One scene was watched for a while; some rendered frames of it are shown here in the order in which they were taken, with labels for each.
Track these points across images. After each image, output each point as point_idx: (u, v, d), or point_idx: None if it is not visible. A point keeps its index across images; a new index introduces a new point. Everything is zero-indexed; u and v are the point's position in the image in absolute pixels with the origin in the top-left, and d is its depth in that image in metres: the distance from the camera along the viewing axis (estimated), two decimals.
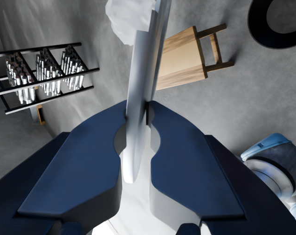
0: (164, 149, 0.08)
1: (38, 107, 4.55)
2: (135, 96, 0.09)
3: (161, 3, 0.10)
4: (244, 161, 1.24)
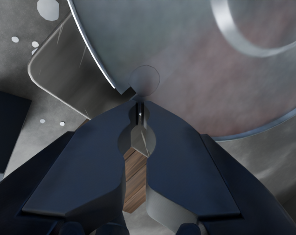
0: (160, 149, 0.08)
1: None
2: None
3: None
4: None
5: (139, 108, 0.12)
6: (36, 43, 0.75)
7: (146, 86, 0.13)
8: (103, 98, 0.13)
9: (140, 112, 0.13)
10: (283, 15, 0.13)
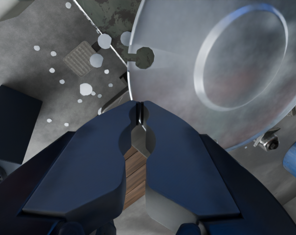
0: (160, 149, 0.08)
1: None
2: (138, 9, 0.17)
3: None
4: None
5: (139, 108, 0.12)
6: (54, 52, 0.85)
7: None
8: (134, 128, 0.24)
9: None
10: (269, 43, 0.22)
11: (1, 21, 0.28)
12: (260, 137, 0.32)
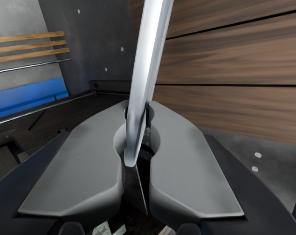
0: (164, 149, 0.08)
1: None
2: None
3: None
4: None
5: None
6: None
7: None
8: None
9: None
10: None
11: None
12: None
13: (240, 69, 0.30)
